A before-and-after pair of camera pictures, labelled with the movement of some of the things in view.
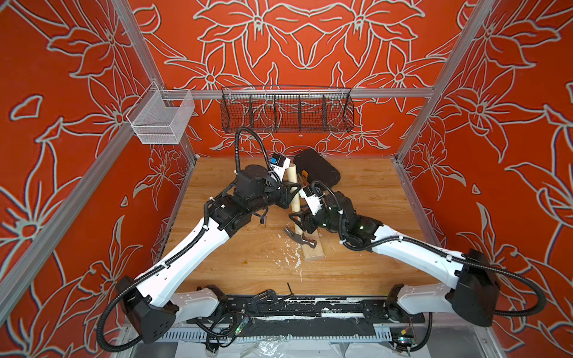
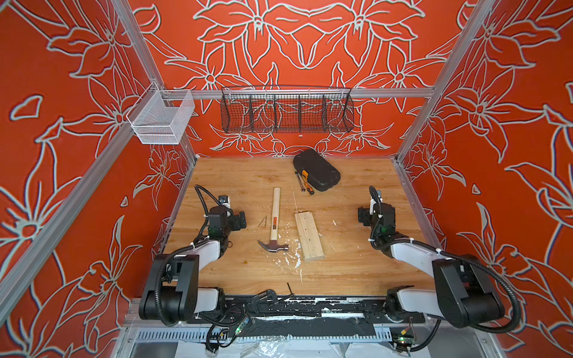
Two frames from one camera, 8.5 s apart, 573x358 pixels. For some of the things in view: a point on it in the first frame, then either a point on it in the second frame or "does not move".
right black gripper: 310,218 → 366,215
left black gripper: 286,196 → 237,221
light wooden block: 310,253 does not move
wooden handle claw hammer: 298,235 → 274,245
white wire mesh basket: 160,116 does not move
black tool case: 312,167 does not move
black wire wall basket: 280,109 does not move
